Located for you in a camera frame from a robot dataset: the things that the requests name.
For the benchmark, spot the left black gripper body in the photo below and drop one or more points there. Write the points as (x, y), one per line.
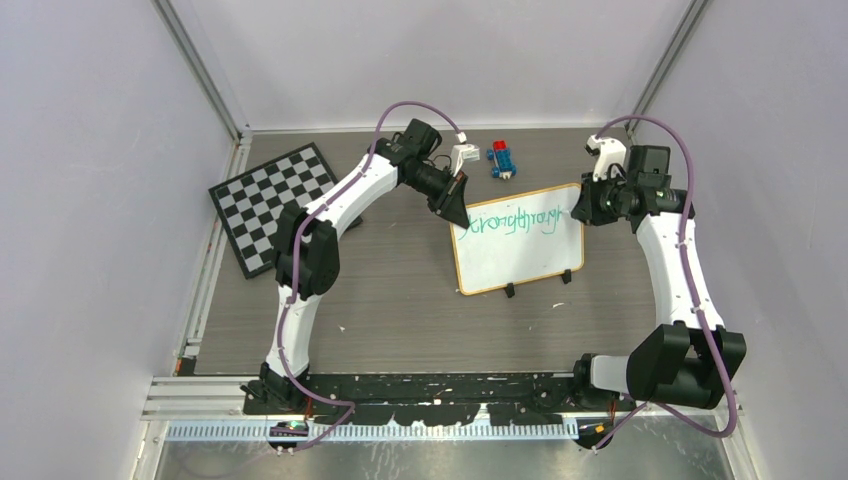
(434, 184)

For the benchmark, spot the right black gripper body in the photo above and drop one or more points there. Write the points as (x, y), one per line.
(604, 199)

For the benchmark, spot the yellow framed whiteboard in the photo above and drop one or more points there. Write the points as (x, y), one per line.
(518, 239)

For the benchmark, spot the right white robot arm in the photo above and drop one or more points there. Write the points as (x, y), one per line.
(680, 361)

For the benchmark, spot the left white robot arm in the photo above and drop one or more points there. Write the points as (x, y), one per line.
(306, 242)

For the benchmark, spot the blue red toy car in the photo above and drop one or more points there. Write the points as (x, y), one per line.
(500, 157)

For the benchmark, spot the black white checkerboard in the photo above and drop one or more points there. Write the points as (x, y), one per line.
(249, 204)

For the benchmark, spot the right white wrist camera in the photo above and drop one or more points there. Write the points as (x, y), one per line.
(607, 152)

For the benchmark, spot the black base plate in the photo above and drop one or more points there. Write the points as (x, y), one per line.
(509, 399)

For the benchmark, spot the aluminium frame rail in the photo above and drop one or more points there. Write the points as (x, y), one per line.
(210, 408)

